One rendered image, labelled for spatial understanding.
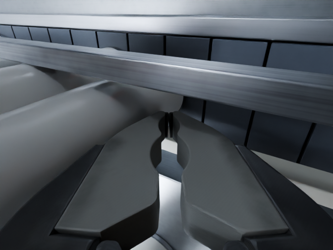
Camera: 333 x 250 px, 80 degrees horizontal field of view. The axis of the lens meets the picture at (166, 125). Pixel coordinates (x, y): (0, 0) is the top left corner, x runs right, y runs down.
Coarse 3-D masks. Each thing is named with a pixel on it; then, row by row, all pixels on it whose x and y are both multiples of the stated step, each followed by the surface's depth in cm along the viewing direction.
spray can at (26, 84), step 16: (112, 48) 18; (0, 80) 11; (16, 80) 11; (32, 80) 12; (48, 80) 12; (64, 80) 13; (80, 80) 14; (96, 80) 15; (0, 96) 10; (16, 96) 11; (32, 96) 12; (48, 96) 12; (0, 112) 10
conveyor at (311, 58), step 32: (0, 32) 28; (32, 32) 24; (64, 32) 21; (96, 32) 19; (256, 64) 14; (288, 64) 13; (320, 64) 12; (224, 128) 17; (256, 128) 15; (288, 128) 14; (320, 128) 13; (288, 160) 15; (320, 160) 14
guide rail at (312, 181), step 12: (168, 132) 17; (168, 144) 16; (264, 156) 14; (276, 168) 13; (288, 168) 13; (300, 168) 13; (312, 168) 13; (300, 180) 12; (312, 180) 12; (324, 180) 12; (312, 192) 12; (324, 192) 11; (324, 204) 12
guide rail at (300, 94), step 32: (32, 64) 12; (64, 64) 11; (96, 64) 10; (128, 64) 9; (160, 64) 8; (192, 64) 7; (224, 64) 7; (192, 96) 8; (224, 96) 7; (256, 96) 6; (288, 96) 6; (320, 96) 6
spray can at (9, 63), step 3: (0, 60) 16; (3, 60) 16; (6, 60) 16; (9, 60) 16; (0, 63) 15; (3, 63) 15; (6, 63) 15; (9, 63) 16; (12, 63) 16; (15, 63) 16; (18, 63) 16; (21, 63) 16; (0, 66) 15; (3, 66) 15; (6, 66) 15
